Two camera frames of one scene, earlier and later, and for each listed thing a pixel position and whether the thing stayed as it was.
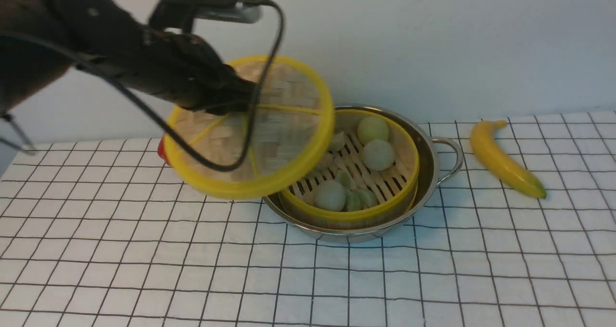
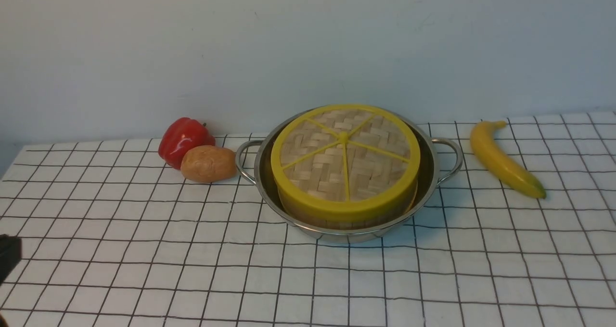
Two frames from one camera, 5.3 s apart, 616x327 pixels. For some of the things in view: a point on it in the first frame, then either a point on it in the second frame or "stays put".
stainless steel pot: [438, 158] stays put
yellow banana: [499, 162] stays put
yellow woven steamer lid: [261, 148] -> [345, 162]
